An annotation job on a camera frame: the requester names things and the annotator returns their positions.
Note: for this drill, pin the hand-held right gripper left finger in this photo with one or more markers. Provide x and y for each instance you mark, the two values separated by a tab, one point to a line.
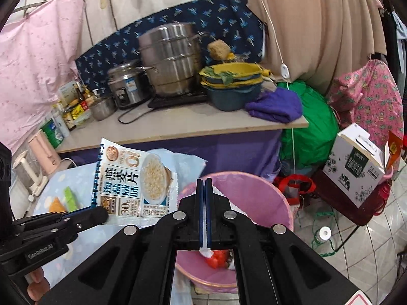
200	216

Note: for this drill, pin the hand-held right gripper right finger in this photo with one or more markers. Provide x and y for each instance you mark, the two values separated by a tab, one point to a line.
210	216

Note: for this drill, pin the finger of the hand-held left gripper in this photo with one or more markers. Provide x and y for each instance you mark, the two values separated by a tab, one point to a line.
47	218
92	217

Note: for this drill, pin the red wrapper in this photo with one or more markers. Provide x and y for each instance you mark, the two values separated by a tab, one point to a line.
217	259

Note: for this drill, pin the white oatmeal snack packet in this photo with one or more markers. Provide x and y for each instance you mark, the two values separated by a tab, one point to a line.
127	184

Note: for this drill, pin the pink bin with purple liner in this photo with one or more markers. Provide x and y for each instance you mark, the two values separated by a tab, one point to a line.
264	203

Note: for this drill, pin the person's left hand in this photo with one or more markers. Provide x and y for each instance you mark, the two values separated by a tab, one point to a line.
36	284

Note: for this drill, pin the short orange foam net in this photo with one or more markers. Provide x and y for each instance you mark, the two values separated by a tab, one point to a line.
58	206

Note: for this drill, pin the blue spotted blanket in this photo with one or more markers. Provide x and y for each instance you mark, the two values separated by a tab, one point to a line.
86	254

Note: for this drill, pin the white glass electric kettle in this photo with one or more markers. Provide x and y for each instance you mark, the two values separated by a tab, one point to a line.
27	173

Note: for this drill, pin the purple table skirt cloth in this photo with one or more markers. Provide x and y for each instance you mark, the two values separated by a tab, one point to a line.
222	152

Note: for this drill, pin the pink electric kettle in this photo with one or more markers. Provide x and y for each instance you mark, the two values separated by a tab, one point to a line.
43	152

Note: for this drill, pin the green white packet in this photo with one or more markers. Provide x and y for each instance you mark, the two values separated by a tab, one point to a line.
52	133

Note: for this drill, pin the red shopping bag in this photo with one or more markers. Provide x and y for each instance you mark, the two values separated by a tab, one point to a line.
292	184

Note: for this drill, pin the wooden counter board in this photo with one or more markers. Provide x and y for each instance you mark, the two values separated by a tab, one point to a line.
190	124

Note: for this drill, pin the white seasoning bottle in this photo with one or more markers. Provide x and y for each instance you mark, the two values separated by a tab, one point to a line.
61	122

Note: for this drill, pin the clear glass container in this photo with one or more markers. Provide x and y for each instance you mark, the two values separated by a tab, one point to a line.
82	120

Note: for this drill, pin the yellow label jar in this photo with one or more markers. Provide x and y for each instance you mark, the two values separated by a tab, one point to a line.
78	110

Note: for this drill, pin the small steel lidded pot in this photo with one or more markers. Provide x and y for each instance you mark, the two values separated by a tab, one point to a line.
102	108

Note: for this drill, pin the clear plastic bottle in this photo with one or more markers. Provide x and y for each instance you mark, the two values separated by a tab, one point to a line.
323	233

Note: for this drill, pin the black induction cooktop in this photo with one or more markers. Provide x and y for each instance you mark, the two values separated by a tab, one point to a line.
178	100

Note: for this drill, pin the blue plastic basin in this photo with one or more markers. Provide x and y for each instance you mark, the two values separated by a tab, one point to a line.
232	98

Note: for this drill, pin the purple towel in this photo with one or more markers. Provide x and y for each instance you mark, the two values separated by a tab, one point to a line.
273	106

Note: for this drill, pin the white carton box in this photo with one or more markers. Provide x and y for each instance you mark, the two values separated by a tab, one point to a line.
67	92

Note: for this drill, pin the yellow plastic basin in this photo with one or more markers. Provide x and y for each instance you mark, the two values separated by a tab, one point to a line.
222	85
235	70

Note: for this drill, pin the steel rice cooker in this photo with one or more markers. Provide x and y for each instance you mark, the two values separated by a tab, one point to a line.
127	84

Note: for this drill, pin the green plastic bag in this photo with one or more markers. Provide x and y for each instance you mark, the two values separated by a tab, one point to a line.
313	124

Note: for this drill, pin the pink dotted curtain cloth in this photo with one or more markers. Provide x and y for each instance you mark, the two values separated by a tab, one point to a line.
35	70

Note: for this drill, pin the white black milk box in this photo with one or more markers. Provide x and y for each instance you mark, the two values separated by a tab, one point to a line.
353	168

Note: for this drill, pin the dark red stool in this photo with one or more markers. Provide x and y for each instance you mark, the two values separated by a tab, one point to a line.
365	209

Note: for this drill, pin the tall steel steamer pot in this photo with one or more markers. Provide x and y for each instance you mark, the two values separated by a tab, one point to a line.
171	60

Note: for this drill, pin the tan loofah sponge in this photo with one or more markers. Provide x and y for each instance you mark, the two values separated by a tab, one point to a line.
219	50

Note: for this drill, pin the pink water bottle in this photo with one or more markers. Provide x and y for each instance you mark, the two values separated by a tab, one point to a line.
385	193

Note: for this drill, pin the pink floral cloth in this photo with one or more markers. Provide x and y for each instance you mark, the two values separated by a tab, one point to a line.
368	101

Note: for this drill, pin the red paper envelope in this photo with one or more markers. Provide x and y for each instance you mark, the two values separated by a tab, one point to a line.
396	149

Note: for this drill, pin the blue leaf print cloth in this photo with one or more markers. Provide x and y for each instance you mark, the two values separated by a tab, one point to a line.
216	16

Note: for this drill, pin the beige curtain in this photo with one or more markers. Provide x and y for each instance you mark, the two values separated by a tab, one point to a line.
318	22

